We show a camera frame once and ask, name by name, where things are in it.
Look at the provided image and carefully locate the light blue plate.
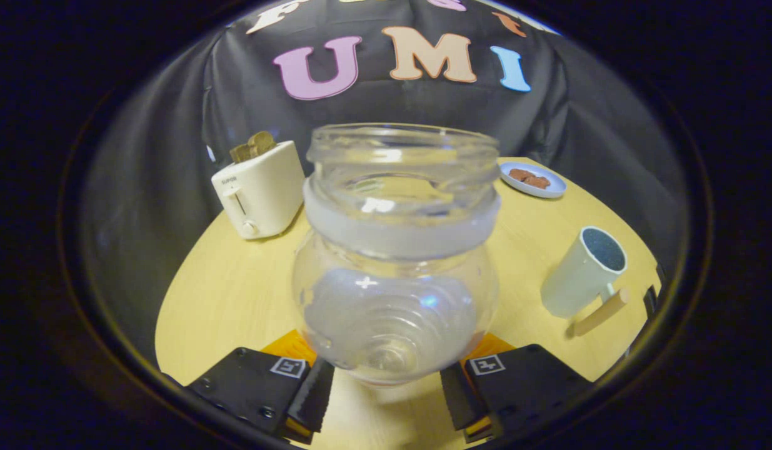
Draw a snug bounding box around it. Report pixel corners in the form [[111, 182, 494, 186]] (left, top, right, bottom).
[[499, 162, 568, 199]]

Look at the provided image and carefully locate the wooden table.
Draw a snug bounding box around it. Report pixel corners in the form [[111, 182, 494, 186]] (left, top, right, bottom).
[[154, 156, 661, 450]]

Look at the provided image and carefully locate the white toaster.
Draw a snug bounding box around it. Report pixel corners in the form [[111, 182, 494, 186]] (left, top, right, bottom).
[[211, 140, 306, 240]]

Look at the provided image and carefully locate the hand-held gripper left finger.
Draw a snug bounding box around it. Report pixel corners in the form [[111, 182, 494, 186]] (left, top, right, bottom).
[[186, 329, 336, 444]]

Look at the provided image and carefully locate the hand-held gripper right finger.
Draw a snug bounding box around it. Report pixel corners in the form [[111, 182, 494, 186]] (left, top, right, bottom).
[[440, 333, 596, 444]]

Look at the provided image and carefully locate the clear glass bottle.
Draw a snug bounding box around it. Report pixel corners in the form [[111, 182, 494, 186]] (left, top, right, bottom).
[[291, 122, 503, 387]]

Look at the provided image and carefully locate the white cup with wooden handle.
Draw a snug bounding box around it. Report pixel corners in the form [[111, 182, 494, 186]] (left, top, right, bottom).
[[540, 226, 630, 338]]

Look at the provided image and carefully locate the brown bread slice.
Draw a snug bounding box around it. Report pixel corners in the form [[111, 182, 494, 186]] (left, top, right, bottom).
[[229, 131, 278, 164]]

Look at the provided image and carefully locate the black backdrop cloth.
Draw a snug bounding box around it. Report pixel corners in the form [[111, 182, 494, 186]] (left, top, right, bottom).
[[79, 0, 686, 363]]

